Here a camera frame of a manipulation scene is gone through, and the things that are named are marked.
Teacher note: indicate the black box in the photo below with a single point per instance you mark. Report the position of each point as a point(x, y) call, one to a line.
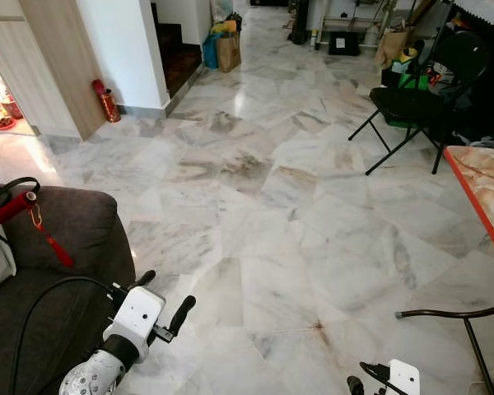
point(344, 44)

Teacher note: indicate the tan paper bag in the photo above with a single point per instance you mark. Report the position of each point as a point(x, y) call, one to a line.
point(391, 48)

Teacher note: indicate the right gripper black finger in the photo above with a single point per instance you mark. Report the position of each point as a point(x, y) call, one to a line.
point(356, 386)

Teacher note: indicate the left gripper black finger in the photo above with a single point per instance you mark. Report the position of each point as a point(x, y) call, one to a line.
point(146, 278)
point(184, 313)

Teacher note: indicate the black upright appliance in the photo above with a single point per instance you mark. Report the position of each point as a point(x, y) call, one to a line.
point(298, 25)

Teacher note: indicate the black folding chair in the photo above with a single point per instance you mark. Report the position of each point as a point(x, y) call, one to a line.
point(412, 103)

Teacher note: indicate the dark wooden staircase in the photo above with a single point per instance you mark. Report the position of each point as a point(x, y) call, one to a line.
point(177, 62)

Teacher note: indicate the dark curved metal chair back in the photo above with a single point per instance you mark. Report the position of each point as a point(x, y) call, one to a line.
point(445, 313)

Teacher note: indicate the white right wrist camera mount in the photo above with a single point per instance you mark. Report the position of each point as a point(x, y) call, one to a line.
point(405, 378)

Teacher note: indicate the red cylinder canister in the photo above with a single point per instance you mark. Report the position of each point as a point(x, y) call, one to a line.
point(108, 103)

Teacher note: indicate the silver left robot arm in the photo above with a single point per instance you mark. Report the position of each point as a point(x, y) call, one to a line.
point(95, 374)

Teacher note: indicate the brown paper bag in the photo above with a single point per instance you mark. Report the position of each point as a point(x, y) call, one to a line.
point(228, 53)

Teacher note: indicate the light wooden panel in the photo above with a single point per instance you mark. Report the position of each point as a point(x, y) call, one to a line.
point(41, 66)

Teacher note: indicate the dark grey fabric sofa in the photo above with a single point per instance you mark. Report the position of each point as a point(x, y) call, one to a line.
point(66, 329)

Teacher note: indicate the green bag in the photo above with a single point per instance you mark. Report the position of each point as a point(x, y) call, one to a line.
point(413, 80)

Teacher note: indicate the red plate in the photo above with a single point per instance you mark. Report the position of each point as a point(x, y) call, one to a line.
point(3, 123)

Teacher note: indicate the white lace tablecloth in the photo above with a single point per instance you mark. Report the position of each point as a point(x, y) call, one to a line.
point(486, 12)

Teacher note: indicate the blue bag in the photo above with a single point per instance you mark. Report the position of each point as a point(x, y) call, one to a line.
point(210, 51)

